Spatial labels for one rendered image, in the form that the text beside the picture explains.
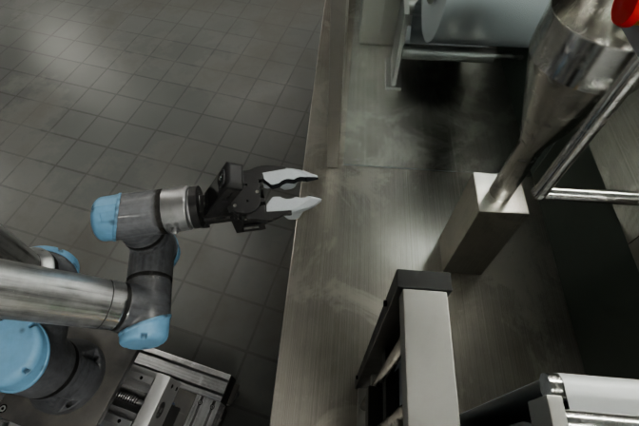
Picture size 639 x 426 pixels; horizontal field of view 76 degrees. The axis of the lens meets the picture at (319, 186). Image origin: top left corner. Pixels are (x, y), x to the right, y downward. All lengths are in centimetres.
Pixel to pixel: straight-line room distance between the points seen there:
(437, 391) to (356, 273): 63
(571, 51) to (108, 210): 66
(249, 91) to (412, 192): 180
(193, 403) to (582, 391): 137
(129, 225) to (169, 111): 204
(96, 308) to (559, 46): 70
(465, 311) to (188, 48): 264
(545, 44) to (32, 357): 92
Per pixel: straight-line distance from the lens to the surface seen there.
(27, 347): 93
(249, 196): 67
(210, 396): 163
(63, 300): 69
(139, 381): 113
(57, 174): 266
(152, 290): 74
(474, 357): 97
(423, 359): 37
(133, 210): 70
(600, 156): 100
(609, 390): 43
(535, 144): 69
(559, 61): 56
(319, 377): 91
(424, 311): 39
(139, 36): 340
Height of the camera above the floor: 180
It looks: 55 degrees down
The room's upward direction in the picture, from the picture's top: straight up
